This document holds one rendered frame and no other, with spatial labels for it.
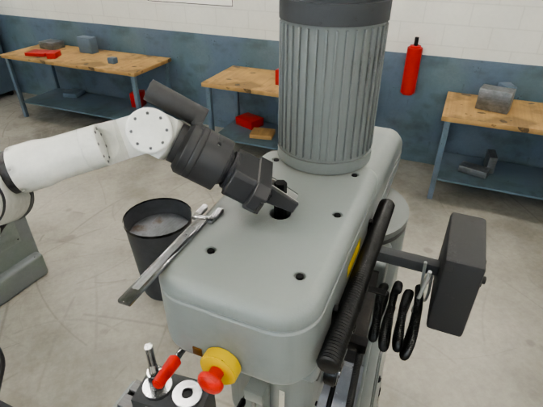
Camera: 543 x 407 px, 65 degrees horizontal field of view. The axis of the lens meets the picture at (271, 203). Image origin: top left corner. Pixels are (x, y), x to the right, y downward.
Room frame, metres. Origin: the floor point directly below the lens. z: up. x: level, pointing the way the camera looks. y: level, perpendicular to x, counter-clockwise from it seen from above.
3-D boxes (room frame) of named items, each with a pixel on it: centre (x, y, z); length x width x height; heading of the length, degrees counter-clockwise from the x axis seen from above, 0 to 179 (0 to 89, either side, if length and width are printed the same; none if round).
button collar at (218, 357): (0.40, 0.08, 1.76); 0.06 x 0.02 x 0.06; 67
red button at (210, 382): (0.38, 0.08, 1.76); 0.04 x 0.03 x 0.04; 67
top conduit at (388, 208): (0.58, -0.16, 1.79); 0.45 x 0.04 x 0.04; 157
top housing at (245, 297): (0.62, -0.02, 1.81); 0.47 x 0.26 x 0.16; 157
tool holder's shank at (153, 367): (0.79, 0.35, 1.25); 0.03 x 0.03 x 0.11
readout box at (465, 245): (0.75, -0.44, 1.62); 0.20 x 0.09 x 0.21; 157
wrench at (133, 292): (0.51, 0.15, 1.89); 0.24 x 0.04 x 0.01; 158
